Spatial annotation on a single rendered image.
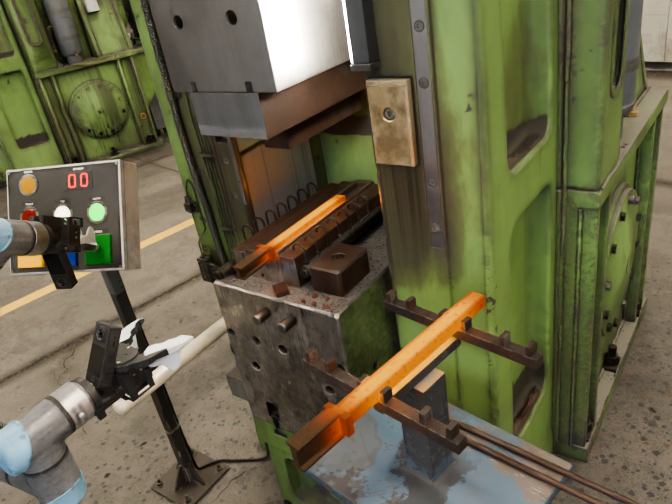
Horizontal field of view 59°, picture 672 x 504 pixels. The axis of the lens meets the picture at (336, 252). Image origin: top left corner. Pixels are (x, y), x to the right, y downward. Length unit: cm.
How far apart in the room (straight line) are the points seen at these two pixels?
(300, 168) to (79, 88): 456
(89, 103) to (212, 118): 485
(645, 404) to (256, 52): 182
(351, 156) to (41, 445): 110
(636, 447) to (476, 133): 140
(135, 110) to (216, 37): 505
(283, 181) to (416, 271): 52
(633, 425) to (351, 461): 134
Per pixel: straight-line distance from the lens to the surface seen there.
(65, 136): 616
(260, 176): 159
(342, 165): 176
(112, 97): 618
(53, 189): 170
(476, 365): 142
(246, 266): 130
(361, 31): 114
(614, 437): 227
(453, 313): 104
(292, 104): 127
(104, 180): 162
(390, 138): 119
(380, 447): 120
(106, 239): 159
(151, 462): 244
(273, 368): 151
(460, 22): 110
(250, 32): 117
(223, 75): 125
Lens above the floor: 161
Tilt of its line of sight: 28 degrees down
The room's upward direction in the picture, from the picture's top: 10 degrees counter-clockwise
